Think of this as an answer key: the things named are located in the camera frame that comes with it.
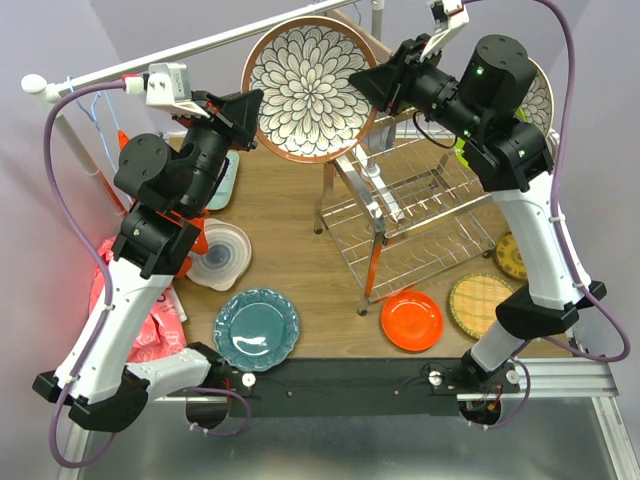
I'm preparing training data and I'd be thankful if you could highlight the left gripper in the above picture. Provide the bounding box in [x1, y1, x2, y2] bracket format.
[172, 86, 263, 216]

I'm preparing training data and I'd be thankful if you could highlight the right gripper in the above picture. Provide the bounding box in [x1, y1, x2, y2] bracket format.
[346, 33, 484, 142]

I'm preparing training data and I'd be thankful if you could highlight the large floral plate brown rim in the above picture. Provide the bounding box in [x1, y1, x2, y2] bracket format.
[516, 59, 554, 136]

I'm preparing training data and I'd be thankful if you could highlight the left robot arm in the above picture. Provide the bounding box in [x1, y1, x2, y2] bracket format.
[33, 89, 264, 433]

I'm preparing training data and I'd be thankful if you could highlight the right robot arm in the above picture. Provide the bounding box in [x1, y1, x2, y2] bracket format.
[348, 34, 606, 392]

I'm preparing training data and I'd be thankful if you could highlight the metal dish rack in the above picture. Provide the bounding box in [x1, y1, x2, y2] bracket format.
[314, 113, 508, 315]

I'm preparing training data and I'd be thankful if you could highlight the wooden clip hanger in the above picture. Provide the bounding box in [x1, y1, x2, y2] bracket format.
[326, 9, 392, 63]

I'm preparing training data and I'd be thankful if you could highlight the light blue divided tray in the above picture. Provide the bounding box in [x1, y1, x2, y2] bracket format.
[206, 151, 240, 211]

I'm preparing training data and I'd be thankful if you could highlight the orange oven mitt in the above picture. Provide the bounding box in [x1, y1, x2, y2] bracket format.
[112, 134, 205, 279]

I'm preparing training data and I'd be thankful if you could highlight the yellow patterned dark plate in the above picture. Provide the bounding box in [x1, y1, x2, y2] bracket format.
[494, 232, 527, 281]

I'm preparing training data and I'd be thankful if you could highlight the teal scalloped plate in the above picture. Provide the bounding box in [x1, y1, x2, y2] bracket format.
[213, 288, 300, 373]

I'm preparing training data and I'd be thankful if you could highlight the woven bamboo plate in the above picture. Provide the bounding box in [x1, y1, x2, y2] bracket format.
[448, 274, 514, 340]

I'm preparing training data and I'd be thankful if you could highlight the orange plate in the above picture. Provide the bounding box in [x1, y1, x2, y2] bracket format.
[380, 290, 444, 353]

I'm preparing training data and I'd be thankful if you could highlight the pink plastic bag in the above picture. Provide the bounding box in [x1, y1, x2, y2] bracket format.
[88, 237, 187, 364]

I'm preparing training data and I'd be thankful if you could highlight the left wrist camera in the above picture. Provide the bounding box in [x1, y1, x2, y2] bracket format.
[122, 62, 209, 118]

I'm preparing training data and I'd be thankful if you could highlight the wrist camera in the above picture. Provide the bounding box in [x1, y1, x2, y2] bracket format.
[122, 62, 209, 118]
[420, 0, 469, 61]

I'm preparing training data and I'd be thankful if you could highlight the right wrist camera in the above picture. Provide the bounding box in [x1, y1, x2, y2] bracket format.
[420, 0, 469, 61]

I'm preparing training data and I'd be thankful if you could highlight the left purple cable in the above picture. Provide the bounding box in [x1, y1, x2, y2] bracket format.
[42, 80, 254, 469]

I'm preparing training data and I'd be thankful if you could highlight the blue wire hanger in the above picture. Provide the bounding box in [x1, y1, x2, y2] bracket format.
[74, 90, 120, 171]

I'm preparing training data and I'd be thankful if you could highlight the white clothes rail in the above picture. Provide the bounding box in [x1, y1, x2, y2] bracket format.
[20, 1, 349, 216]

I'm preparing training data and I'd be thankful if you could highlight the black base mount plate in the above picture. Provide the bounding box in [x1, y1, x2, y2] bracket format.
[203, 357, 520, 418]

